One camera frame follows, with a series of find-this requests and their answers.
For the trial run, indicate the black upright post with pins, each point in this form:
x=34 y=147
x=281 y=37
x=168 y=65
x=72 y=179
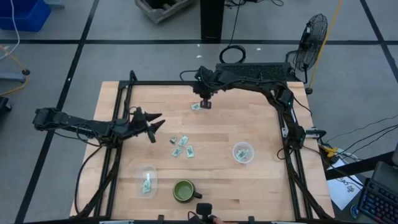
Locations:
x=212 y=20

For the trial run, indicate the folded small sweetener packet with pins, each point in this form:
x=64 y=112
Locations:
x=173 y=140

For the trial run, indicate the white stick sweetener packet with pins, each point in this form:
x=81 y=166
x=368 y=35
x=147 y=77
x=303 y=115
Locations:
x=148 y=176

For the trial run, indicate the black floor beam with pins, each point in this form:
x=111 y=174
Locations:
x=357 y=166

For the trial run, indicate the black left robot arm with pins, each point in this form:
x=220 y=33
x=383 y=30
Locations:
x=77 y=123

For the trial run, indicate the black floor fan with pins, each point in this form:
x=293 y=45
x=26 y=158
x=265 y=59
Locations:
x=311 y=43

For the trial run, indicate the round clear plastic bowl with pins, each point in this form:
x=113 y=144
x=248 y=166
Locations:
x=234 y=147

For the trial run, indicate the black perforated computer box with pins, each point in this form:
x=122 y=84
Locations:
x=253 y=70

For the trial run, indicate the blue plastic bin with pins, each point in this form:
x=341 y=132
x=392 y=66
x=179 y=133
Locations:
x=25 y=14

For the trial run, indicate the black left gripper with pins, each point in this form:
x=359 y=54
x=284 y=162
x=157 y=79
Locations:
x=136 y=123

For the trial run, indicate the black table-level camera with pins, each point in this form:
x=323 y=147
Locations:
x=204 y=209

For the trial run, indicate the oval clear plastic container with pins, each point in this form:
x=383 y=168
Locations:
x=140 y=174

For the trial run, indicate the white paper sheet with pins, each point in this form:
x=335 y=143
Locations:
x=343 y=189

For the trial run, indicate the black keyboard with coloured keys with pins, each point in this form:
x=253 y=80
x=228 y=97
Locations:
x=379 y=199

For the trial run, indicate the black aluminium table frame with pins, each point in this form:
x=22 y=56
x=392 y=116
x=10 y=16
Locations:
x=155 y=83

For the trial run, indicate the yellow power connector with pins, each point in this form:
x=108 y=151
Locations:
x=330 y=152

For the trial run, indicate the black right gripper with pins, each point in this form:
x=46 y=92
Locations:
x=204 y=91

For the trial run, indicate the grey moulded packaging tray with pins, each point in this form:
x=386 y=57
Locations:
x=161 y=9

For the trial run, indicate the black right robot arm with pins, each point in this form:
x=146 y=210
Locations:
x=248 y=83

